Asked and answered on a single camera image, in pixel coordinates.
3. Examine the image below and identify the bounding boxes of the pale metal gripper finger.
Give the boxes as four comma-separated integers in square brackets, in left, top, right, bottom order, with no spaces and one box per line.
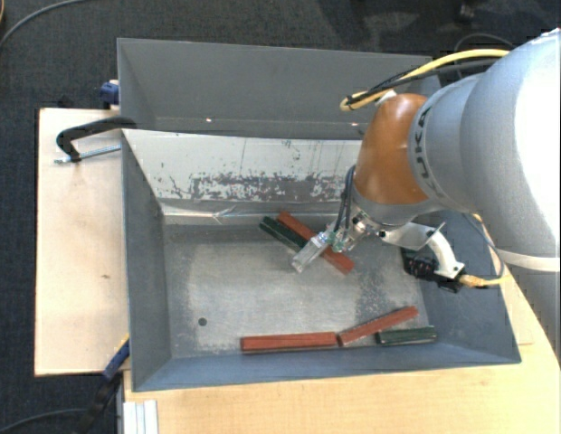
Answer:
[297,241,330,274]
[290,235,326,267]

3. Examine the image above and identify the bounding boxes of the red-brown flat block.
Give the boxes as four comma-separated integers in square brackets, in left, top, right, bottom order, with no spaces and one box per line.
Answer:
[337,306,420,347]
[276,210,356,276]
[239,331,340,354]

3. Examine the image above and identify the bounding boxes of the dark green flat block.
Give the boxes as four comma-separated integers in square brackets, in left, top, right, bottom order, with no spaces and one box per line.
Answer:
[375,325,438,347]
[258,215,309,254]

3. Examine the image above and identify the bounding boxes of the grey metal bin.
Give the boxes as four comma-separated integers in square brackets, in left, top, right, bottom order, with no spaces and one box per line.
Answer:
[116,37,522,392]

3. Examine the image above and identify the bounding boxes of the pale wood flat board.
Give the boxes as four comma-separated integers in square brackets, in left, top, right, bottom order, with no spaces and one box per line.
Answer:
[33,108,130,377]

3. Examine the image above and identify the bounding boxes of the black cylinder on white bracket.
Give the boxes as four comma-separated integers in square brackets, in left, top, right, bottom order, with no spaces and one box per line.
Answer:
[378,222,488,294]

